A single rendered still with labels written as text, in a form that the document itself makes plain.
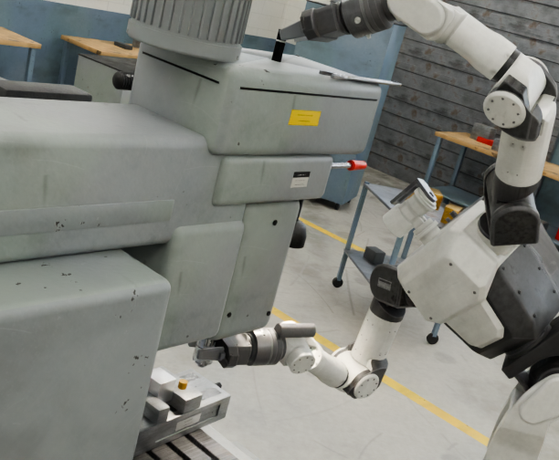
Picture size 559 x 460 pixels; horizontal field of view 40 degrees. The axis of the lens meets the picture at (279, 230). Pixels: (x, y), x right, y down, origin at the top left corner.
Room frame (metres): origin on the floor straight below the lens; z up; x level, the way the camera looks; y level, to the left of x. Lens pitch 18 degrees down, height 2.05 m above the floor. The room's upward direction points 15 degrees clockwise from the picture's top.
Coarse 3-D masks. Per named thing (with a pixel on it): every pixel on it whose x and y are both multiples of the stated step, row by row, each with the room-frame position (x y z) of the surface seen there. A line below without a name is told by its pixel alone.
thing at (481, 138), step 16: (0, 32) 7.51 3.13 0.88; (32, 48) 7.39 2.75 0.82; (64, 48) 8.45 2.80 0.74; (96, 48) 8.09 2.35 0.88; (112, 48) 8.41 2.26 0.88; (128, 48) 8.64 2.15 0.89; (32, 64) 7.41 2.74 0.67; (64, 64) 8.44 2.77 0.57; (480, 128) 8.75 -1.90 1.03; (464, 144) 8.39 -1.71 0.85; (480, 144) 8.52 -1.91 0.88; (496, 144) 8.34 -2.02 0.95; (432, 160) 8.61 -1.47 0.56; (448, 192) 8.73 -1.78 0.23; (464, 192) 8.96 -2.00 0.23; (544, 224) 8.05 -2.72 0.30
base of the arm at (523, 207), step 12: (492, 168) 1.61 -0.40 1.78; (504, 204) 1.51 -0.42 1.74; (516, 204) 1.50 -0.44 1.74; (528, 204) 1.50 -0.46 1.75; (492, 216) 1.52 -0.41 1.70; (504, 216) 1.50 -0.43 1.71; (516, 216) 1.50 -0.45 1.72; (528, 216) 1.50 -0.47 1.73; (492, 228) 1.52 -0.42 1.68; (504, 228) 1.52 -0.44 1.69; (516, 228) 1.52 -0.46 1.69; (528, 228) 1.52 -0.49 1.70; (492, 240) 1.54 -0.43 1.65; (504, 240) 1.54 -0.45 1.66; (516, 240) 1.54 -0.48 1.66; (528, 240) 1.54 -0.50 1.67
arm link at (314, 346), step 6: (312, 342) 1.74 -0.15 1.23; (312, 348) 1.74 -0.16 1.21; (318, 348) 1.73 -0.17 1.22; (318, 354) 1.72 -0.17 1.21; (324, 354) 1.73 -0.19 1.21; (318, 360) 1.71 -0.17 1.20; (324, 360) 1.72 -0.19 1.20; (312, 366) 1.70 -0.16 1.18; (318, 366) 1.70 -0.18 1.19; (312, 372) 1.72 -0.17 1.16
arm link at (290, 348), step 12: (276, 324) 1.65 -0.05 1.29; (288, 324) 1.65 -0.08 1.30; (300, 324) 1.66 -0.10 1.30; (312, 324) 1.68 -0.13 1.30; (276, 336) 1.63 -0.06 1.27; (288, 336) 1.63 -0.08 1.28; (300, 336) 1.65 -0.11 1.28; (312, 336) 1.67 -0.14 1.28; (276, 348) 1.61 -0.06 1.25; (288, 348) 1.64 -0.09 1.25; (300, 348) 1.64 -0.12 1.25; (276, 360) 1.61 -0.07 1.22; (288, 360) 1.63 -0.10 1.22; (300, 360) 1.62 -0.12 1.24; (312, 360) 1.64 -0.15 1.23; (300, 372) 1.64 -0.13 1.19
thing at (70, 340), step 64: (64, 256) 1.11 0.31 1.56; (128, 256) 1.17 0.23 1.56; (0, 320) 0.89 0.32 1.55; (64, 320) 0.97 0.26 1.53; (128, 320) 1.06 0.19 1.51; (0, 384) 0.90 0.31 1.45; (64, 384) 0.98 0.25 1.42; (128, 384) 1.08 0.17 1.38; (0, 448) 0.91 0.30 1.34; (64, 448) 1.00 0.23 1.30; (128, 448) 1.11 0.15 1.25
